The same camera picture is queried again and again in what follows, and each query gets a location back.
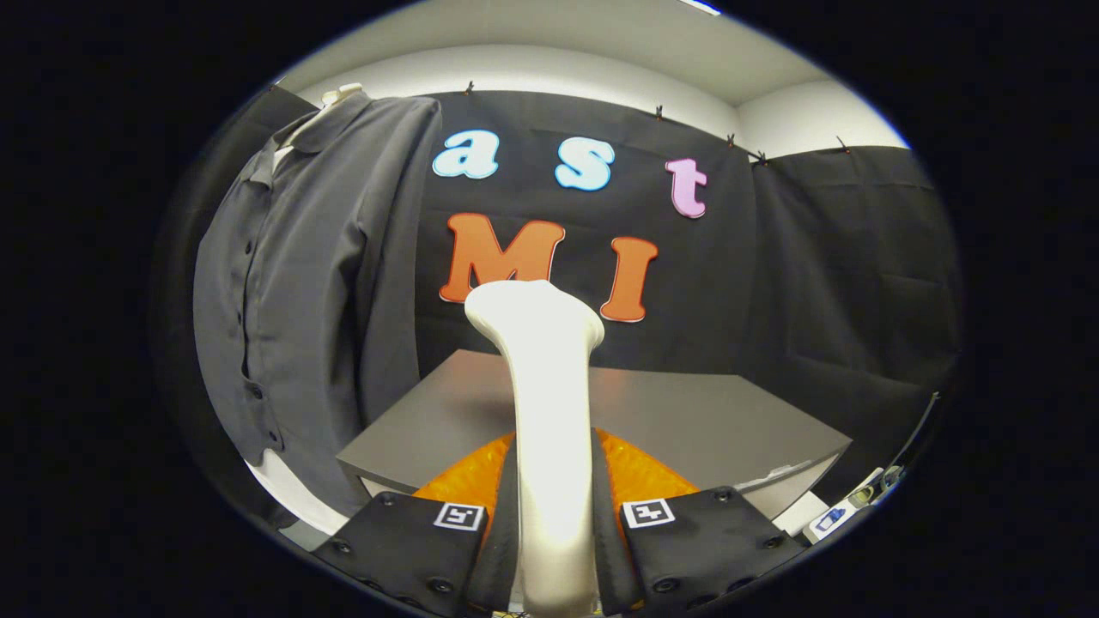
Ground dark grey button shirt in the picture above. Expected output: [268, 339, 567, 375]
[193, 93, 443, 520]

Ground white clothes hanger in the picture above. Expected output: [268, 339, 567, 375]
[273, 82, 366, 173]

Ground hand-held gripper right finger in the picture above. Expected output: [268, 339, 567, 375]
[591, 427, 808, 617]

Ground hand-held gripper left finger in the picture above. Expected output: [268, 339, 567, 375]
[311, 429, 520, 618]

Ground white garment steamer head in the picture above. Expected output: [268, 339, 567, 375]
[464, 279, 606, 618]

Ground grey cabinet with drawers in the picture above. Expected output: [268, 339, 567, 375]
[335, 348, 853, 524]

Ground black backdrop cloth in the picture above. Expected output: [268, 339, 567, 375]
[150, 82, 962, 516]

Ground row of backdrop clips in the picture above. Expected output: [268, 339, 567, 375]
[464, 82, 851, 164]

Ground small coloured desk items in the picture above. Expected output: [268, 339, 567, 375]
[803, 463, 907, 546]

